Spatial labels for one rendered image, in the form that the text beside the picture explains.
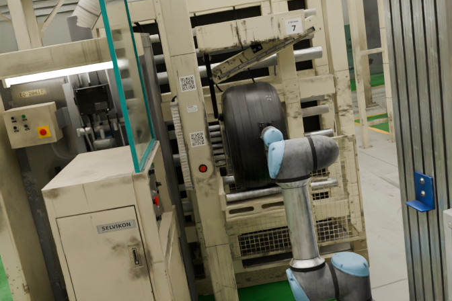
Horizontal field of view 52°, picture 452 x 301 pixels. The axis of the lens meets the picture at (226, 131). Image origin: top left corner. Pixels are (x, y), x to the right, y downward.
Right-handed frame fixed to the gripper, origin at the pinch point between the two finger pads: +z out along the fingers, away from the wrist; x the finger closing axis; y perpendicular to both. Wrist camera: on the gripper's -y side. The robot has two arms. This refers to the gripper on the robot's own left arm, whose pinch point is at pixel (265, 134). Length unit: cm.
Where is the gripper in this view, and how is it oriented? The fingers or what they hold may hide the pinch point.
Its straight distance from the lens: 222.1
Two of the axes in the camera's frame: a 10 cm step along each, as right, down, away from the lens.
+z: -0.3, -1.1, 9.9
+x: -9.9, 1.7, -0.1
